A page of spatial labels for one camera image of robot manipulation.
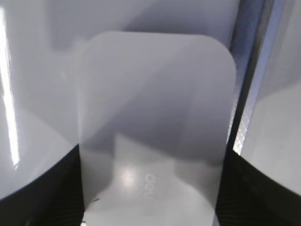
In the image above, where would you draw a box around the white whiteboard eraser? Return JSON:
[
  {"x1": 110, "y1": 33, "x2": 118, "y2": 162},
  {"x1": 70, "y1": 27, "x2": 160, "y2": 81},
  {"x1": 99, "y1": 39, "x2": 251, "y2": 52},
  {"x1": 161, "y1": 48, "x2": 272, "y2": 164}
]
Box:
[{"x1": 72, "y1": 31, "x2": 236, "y2": 226}]

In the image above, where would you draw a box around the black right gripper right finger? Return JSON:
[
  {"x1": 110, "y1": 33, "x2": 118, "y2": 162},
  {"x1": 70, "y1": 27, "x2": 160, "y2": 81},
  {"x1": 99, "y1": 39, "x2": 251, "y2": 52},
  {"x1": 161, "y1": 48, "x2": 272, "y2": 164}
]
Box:
[{"x1": 215, "y1": 144, "x2": 301, "y2": 226}]

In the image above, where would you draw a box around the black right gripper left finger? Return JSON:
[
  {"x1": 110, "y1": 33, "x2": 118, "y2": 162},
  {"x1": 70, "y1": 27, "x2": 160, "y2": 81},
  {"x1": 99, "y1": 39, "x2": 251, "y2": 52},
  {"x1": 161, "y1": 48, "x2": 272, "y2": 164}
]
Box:
[{"x1": 0, "y1": 145, "x2": 85, "y2": 226}]

